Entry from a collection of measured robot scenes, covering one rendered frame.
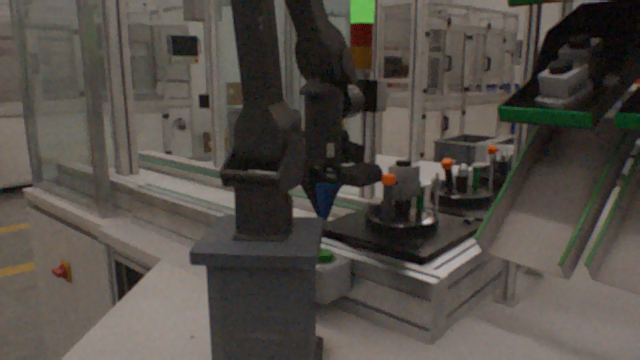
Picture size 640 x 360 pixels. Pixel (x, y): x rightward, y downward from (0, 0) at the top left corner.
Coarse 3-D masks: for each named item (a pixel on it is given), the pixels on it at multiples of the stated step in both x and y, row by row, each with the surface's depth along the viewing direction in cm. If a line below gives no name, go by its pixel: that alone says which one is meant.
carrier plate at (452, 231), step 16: (368, 208) 105; (336, 224) 94; (352, 224) 94; (448, 224) 94; (464, 224) 94; (480, 224) 94; (336, 240) 89; (368, 240) 85; (384, 240) 85; (400, 240) 85; (432, 240) 85; (448, 240) 85; (464, 240) 88; (400, 256) 81; (416, 256) 78; (432, 256) 79
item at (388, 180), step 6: (390, 174) 88; (384, 180) 87; (390, 180) 87; (384, 186) 88; (390, 186) 88; (384, 192) 88; (390, 192) 88; (384, 198) 88; (390, 198) 88; (384, 204) 89; (390, 204) 89; (384, 210) 89; (390, 210) 89
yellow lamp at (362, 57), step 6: (354, 48) 105; (360, 48) 105; (366, 48) 105; (372, 48) 106; (354, 54) 106; (360, 54) 105; (366, 54) 105; (372, 54) 106; (354, 60) 106; (360, 60) 105; (366, 60) 106; (372, 60) 107; (360, 66) 106; (366, 66) 106; (372, 66) 107
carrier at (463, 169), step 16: (464, 176) 110; (432, 192) 111; (448, 192) 108; (464, 192) 110; (480, 192) 110; (496, 192) 118; (432, 208) 105; (448, 208) 104; (464, 208) 104; (480, 208) 104
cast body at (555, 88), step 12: (564, 60) 64; (552, 72) 63; (564, 72) 63; (576, 72) 62; (588, 72) 64; (540, 84) 66; (552, 84) 64; (564, 84) 62; (576, 84) 63; (588, 84) 64; (540, 96) 66; (552, 96) 65; (564, 96) 63; (576, 96) 64; (588, 96) 65; (540, 108) 66; (552, 108) 64; (564, 108) 63; (576, 108) 64
